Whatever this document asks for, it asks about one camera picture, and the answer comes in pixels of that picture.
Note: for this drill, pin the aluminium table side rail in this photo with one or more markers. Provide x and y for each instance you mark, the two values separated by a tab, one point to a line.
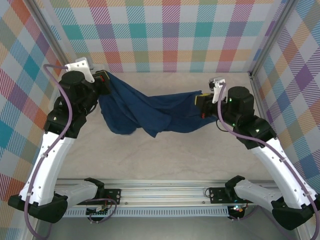
255	85

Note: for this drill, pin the black circuit board white connector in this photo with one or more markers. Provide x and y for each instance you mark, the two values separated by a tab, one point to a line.
93	213

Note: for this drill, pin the circuit board with lit LEDs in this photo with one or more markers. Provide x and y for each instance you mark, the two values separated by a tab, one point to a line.
237	210

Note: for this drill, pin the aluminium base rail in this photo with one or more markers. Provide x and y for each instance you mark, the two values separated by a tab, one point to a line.
162	192

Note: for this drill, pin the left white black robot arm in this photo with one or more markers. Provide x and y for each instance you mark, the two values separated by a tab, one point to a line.
50	162

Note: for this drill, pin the aluminium frame post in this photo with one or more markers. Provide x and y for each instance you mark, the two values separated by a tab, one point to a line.
271	35
51	30

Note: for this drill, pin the dark blue t-shirt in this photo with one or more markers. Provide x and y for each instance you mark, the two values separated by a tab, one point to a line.
150	112

